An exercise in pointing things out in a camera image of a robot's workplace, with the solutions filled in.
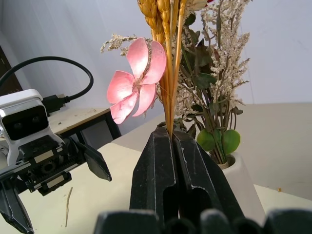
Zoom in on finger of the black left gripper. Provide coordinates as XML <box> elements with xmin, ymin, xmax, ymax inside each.
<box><xmin>71</xmin><ymin>137</ymin><xmax>113</xmax><ymax>182</ymax></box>
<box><xmin>0</xmin><ymin>175</ymin><xmax>35</xmax><ymax>234</ymax></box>

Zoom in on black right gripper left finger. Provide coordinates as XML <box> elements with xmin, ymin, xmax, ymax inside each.
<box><xmin>129</xmin><ymin>122</ymin><xmax>180</xmax><ymax>223</ymax></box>

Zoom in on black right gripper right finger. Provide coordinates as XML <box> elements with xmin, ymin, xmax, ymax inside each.
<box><xmin>172</xmin><ymin>130</ymin><xmax>245</xmax><ymax>223</ymax></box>

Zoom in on wheat and pink flower bouquet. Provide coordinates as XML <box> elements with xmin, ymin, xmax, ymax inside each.
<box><xmin>100</xmin><ymin>0</ymin><xmax>189</xmax><ymax>137</ymax></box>

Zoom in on white dried flower bouquet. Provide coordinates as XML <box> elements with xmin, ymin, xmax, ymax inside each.
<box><xmin>174</xmin><ymin>0</ymin><xmax>252</xmax><ymax>164</ymax></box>

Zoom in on thin dry straw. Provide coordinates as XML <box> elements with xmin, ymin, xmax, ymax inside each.
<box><xmin>64</xmin><ymin>186</ymin><xmax>74</xmax><ymax>228</ymax></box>

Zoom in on white square vase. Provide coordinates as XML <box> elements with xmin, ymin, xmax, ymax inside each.
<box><xmin>206</xmin><ymin>153</ymin><xmax>267</xmax><ymax>221</ymax></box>

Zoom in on dark brown door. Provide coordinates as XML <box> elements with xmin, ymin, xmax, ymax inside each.
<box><xmin>0</xmin><ymin>44</ymin><xmax>20</xmax><ymax>95</ymax></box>

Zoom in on wooden desk with black frame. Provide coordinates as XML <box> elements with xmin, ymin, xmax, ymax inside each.
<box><xmin>0</xmin><ymin>107</ymin><xmax>122</xmax><ymax>150</ymax></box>

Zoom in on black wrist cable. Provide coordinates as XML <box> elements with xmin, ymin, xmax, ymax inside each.
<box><xmin>0</xmin><ymin>56</ymin><xmax>95</xmax><ymax>117</ymax></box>

